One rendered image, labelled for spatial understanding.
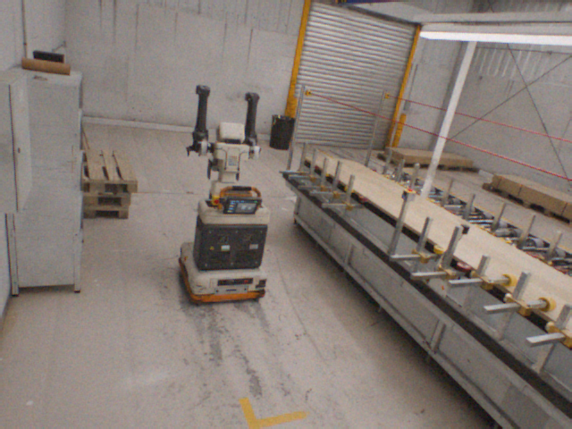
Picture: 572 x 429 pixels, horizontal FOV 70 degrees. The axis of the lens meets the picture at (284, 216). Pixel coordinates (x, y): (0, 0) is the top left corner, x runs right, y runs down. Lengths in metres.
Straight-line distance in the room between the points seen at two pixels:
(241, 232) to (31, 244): 1.49
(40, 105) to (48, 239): 0.95
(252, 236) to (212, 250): 0.34
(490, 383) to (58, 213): 3.12
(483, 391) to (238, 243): 1.99
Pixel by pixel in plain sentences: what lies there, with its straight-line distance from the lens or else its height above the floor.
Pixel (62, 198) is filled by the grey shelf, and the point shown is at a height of 0.78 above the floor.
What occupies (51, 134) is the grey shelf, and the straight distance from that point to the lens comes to 3.11.
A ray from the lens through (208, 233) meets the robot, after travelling 3.16.
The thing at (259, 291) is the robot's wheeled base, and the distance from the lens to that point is 3.48.
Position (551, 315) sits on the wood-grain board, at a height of 0.90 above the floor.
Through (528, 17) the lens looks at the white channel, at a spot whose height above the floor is 2.43.
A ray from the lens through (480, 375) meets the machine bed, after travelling 3.16.
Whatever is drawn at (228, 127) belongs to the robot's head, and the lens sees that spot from 3.40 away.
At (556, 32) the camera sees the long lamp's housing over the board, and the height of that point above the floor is 2.35.
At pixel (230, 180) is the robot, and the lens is 3.46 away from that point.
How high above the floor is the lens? 1.95
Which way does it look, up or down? 21 degrees down
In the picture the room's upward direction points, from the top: 11 degrees clockwise
